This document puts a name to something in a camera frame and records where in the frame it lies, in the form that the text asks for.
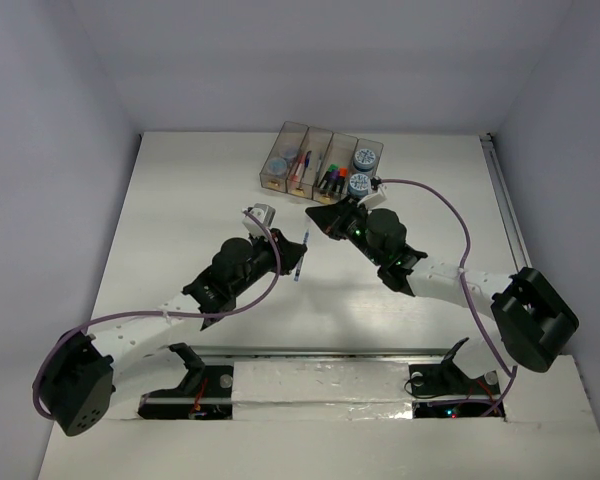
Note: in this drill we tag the blue capped pen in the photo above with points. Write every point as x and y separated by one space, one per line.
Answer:
305 164

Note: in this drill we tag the paperclip jar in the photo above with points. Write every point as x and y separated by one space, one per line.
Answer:
288 152
276 166

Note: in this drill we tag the clear drawer bin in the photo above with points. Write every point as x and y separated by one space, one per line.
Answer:
290 133
339 152
377 147
317 140

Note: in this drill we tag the grey blue pen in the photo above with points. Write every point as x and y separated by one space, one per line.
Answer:
319 166

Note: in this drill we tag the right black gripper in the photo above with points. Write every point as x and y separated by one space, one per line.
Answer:
336 215

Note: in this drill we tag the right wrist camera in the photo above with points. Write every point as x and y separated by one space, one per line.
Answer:
377 194

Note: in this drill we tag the foil covered front board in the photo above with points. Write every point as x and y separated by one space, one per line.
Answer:
321 390

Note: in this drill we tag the pink gel pen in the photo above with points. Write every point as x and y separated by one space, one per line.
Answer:
298 169

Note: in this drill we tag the right aluminium rail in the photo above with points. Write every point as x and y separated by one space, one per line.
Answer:
515 235

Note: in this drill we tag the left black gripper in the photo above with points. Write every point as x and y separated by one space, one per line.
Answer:
278 249

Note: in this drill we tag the clear blue pen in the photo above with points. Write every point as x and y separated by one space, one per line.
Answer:
299 265

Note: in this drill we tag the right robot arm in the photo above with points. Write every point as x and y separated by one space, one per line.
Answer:
406 270

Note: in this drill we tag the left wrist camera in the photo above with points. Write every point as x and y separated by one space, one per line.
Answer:
258 219

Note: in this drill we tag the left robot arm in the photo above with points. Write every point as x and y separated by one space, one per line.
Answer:
76 382

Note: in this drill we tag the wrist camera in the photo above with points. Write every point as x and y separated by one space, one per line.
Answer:
258 219
377 194

